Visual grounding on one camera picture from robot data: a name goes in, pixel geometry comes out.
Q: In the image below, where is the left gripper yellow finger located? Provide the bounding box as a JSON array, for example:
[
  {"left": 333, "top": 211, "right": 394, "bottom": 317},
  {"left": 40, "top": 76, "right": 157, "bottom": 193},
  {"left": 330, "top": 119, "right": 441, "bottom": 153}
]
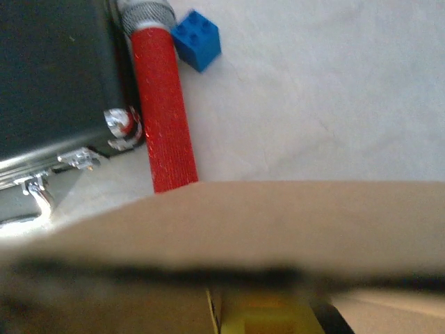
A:
[{"left": 208, "top": 288, "right": 356, "bottom": 334}]

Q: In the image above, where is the brown cardboard paper box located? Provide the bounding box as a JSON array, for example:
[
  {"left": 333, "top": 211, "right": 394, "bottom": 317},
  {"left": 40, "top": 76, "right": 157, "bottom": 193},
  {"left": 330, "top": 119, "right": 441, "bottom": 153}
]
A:
[{"left": 0, "top": 180, "right": 445, "bottom": 334}]

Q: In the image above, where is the red microphone with silver head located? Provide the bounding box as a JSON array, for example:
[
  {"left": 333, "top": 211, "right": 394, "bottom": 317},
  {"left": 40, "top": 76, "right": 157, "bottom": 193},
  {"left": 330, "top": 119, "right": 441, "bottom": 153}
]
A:
[{"left": 116, "top": 0, "right": 200, "bottom": 194}]

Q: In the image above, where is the blue toy building block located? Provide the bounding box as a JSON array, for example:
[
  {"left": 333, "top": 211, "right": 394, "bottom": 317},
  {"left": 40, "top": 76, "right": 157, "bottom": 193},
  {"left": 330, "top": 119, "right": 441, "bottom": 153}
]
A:
[{"left": 170, "top": 9, "right": 223, "bottom": 74}]

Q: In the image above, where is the black case with metal trim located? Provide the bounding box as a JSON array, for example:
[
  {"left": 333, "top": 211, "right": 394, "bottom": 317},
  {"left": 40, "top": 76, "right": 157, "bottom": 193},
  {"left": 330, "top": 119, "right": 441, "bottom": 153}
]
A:
[{"left": 0, "top": 0, "right": 144, "bottom": 224}]

